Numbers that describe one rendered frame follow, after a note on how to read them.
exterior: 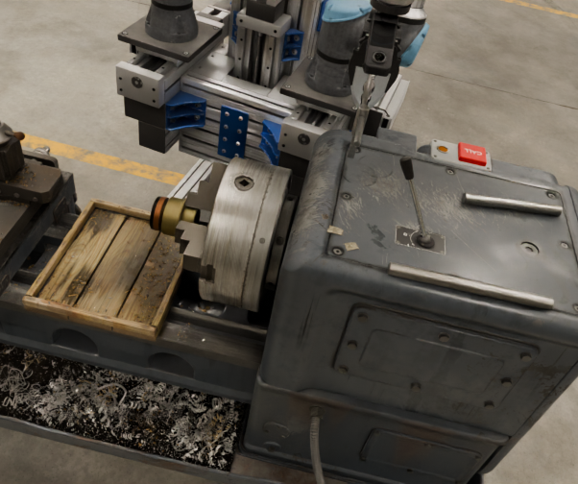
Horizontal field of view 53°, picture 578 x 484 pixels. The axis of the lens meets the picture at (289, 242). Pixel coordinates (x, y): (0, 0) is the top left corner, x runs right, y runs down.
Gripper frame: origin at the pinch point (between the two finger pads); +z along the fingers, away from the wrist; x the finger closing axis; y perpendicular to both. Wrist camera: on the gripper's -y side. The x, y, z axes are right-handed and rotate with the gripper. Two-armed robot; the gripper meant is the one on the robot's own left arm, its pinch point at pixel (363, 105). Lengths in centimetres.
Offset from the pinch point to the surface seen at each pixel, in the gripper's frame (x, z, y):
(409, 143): -12.7, 12.3, 9.5
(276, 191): 13.0, 14.1, -14.3
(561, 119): -157, 139, 281
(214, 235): 22.5, 19.9, -24.0
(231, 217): 20.0, 17.0, -21.1
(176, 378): 28, 67, -28
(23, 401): 66, 83, -34
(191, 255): 26.6, 26.0, -24.8
